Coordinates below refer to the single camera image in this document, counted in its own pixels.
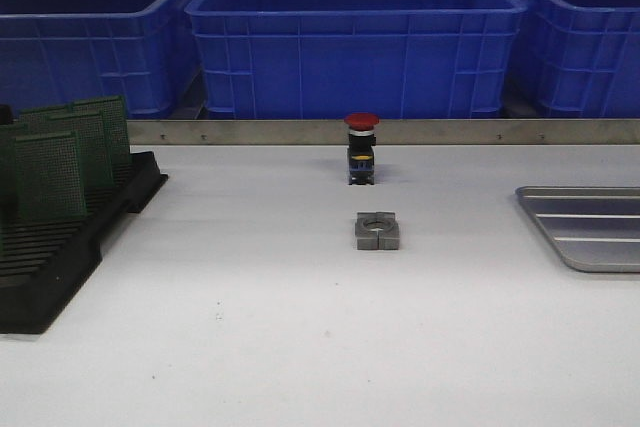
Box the black slotted board rack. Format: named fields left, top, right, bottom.
left=0, top=103, right=170, bottom=336

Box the silver metal tray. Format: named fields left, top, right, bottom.
left=516, top=186, right=639, bottom=274

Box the red emergency stop button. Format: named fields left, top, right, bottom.
left=344, top=113, right=380, bottom=185

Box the grey metal clamp block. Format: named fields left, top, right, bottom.
left=354, top=212, right=400, bottom=250

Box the blue centre plastic crate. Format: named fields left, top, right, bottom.
left=186, top=0, right=525, bottom=120

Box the blue plastic crate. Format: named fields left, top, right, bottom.
left=509, top=0, right=639, bottom=118
left=1, top=0, right=199, bottom=118
left=186, top=0, right=525, bottom=120

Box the green perfboard rear right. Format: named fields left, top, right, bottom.
left=71, top=95, right=131, bottom=167

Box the green perfboard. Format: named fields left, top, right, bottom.
left=71, top=95, right=131, bottom=167
left=17, top=104, right=72, bottom=135
left=46, top=111, right=114, bottom=189
left=14, top=131, right=87, bottom=221

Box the green perfboard middle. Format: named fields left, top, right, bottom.
left=46, top=111, right=114, bottom=189

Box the green perfboard front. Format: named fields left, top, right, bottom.
left=14, top=131, right=87, bottom=221

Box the blue right plastic crate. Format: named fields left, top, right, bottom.
left=509, top=0, right=639, bottom=118

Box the green perfboard rear left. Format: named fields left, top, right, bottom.
left=17, top=104, right=72, bottom=135

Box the blue left plastic crate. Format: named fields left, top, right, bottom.
left=1, top=0, right=199, bottom=118

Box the green perfboard left edge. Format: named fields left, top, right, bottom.
left=1, top=122, right=28, bottom=227

